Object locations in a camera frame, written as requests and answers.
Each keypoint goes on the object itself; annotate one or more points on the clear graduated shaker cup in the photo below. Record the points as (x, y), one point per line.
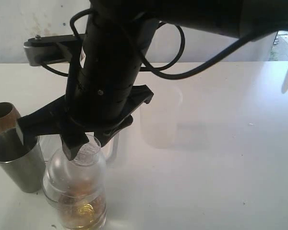
(89, 216)

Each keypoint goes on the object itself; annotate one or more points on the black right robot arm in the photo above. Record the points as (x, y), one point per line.
(108, 48)

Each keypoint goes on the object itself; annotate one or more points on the white rectangular tray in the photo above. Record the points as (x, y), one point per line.
(50, 143)

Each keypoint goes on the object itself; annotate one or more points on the brown wooden cup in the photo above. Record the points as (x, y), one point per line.
(8, 116)

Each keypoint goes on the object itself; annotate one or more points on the translucent plastic container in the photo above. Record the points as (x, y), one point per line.
(159, 118)

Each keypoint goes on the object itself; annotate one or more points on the stainless steel tumbler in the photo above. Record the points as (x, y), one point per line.
(24, 164)

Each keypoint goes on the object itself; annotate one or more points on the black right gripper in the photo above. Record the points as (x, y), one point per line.
(53, 118)

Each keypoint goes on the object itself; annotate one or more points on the clear dome strainer lid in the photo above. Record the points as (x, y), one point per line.
(81, 167)

